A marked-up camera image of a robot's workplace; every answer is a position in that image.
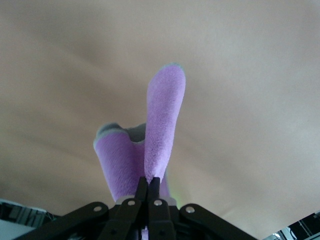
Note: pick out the purple microfibre towel grey edge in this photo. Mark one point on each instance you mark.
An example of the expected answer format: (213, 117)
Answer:
(162, 112)

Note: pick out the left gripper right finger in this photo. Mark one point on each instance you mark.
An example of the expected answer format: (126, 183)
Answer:
(160, 220)

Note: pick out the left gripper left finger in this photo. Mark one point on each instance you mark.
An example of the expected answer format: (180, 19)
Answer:
(120, 220)

